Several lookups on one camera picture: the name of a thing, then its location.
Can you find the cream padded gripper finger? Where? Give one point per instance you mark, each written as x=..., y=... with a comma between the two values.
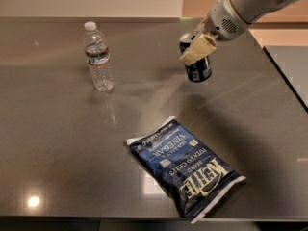
x=202, y=45

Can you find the grey robot gripper body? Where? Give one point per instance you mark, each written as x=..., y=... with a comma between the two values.
x=220, y=20

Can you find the blue kettle chips bag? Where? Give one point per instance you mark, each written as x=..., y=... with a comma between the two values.
x=196, y=176

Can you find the clear plastic water bottle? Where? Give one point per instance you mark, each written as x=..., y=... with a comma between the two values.
x=98, y=57

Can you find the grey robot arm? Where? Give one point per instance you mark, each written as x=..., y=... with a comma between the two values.
x=255, y=9

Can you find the blue pepsi can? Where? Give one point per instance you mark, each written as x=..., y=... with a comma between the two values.
x=199, y=71

